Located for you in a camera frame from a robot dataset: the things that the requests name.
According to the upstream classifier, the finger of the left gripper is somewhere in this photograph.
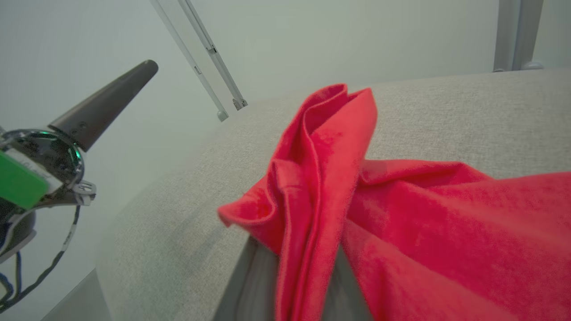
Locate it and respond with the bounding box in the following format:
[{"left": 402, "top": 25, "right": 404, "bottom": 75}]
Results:
[{"left": 48, "top": 59, "right": 159, "bottom": 153}]

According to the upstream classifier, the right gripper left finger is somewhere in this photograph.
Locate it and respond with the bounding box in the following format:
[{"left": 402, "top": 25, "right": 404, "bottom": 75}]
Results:
[{"left": 213, "top": 236, "right": 281, "bottom": 321}]

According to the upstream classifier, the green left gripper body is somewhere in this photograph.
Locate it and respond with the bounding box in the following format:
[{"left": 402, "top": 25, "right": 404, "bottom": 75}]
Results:
[{"left": 0, "top": 128, "right": 97, "bottom": 211}]

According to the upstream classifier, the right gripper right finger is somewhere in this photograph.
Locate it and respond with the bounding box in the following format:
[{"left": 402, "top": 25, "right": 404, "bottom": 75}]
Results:
[{"left": 328, "top": 247, "right": 373, "bottom": 321}]

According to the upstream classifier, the red Bulls basketball jersey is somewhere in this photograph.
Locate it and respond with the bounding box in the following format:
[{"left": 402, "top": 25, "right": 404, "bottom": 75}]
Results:
[{"left": 217, "top": 83, "right": 571, "bottom": 321}]

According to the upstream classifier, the grey fabric sofa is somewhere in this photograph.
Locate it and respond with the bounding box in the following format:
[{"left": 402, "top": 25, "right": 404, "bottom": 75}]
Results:
[{"left": 95, "top": 68, "right": 571, "bottom": 321}]

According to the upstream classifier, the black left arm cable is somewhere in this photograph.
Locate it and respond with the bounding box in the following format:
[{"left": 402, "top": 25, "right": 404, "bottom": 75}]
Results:
[{"left": 0, "top": 204, "right": 82, "bottom": 313}]

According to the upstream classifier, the slanted grey metal frame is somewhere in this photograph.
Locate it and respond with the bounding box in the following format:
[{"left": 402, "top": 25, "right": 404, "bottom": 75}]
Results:
[{"left": 149, "top": 0, "right": 248, "bottom": 122}]

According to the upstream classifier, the grey metal post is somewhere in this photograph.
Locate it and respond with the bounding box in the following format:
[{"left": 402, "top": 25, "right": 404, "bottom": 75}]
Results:
[{"left": 492, "top": 0, "right": 545, "bottom": 72}]

